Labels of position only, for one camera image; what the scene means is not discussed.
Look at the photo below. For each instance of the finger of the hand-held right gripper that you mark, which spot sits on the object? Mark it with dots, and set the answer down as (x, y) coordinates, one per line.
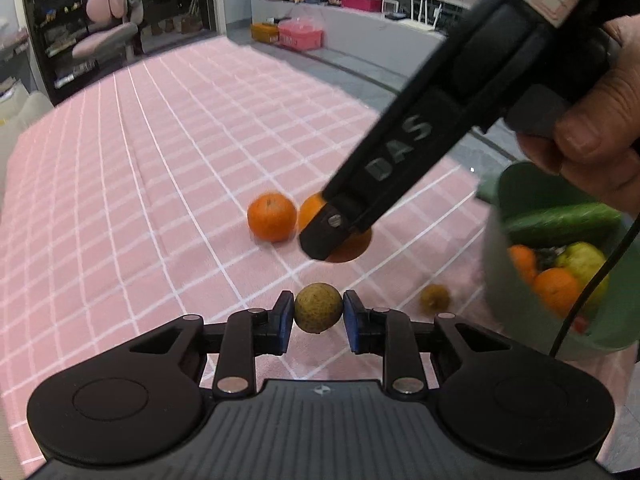
(325, 235)

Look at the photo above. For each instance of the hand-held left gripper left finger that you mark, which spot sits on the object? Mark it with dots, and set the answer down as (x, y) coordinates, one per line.
(282, 322)

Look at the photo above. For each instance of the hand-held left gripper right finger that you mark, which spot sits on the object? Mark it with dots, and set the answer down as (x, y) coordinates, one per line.
(352, 325)

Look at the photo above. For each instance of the orange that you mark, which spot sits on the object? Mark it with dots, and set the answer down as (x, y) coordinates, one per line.
(522, 262)
(309, 212)
(270, 217)
(555, 290)

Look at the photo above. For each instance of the brown longan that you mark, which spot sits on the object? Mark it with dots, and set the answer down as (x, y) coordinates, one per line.
(318, 307)
(434, 299)

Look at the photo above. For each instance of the green colander bowl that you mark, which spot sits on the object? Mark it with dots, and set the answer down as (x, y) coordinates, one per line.
(515, 310)

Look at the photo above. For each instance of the green cucumber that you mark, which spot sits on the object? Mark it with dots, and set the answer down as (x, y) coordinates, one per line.
(560, 222)

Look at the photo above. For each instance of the yellow-green guava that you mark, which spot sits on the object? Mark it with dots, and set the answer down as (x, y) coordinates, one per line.
(580, 260)

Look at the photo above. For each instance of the red cherry tomato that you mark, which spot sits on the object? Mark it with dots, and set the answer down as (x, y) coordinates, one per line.
(580, 324)

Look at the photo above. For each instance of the person's right hand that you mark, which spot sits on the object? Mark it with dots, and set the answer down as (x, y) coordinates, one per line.
(605, 125)

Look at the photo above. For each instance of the white router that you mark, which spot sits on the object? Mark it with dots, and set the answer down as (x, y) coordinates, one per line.
(420, 15)

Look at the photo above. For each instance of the grey stone television cabinet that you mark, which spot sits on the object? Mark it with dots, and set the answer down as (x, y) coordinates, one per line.
(350, 30)

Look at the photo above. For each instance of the magenta box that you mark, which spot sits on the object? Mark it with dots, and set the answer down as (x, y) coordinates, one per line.
(360, 2)

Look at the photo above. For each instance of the pink box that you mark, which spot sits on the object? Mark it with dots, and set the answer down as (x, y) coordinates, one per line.
(300, 36)

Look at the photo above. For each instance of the pink checked tablecloth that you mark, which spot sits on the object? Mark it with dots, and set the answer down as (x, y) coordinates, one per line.
(150, 160)

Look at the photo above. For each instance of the orange box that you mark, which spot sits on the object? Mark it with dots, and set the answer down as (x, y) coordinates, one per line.
(264, 32)

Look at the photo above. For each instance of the shoes on floor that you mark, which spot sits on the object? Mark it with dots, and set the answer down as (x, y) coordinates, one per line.
(175, 22)

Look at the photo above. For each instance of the pink office chair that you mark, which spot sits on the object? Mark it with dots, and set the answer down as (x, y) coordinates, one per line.
(105, 37)

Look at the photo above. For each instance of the dark shelf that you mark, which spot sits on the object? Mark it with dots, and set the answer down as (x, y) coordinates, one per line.
(60, 35)

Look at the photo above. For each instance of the small white frame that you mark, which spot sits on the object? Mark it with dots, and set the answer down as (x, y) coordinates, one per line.
(390, 6)

